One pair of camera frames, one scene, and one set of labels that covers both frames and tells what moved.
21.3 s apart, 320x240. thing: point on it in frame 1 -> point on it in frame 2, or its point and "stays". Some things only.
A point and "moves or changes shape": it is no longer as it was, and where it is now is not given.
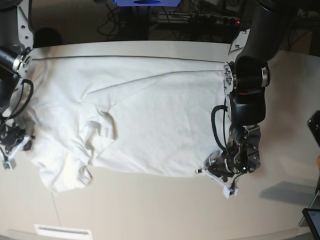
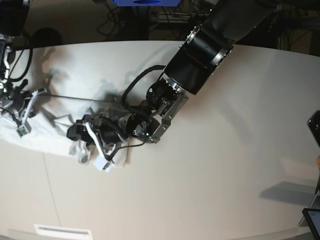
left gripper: (11, 135) -> (18, 99)
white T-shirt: (160, 116) moves or changes shape
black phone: (313, 123) stays
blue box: (146, 3) stays
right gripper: (225, 163) -> (107, 128)
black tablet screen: (312, 216) stays
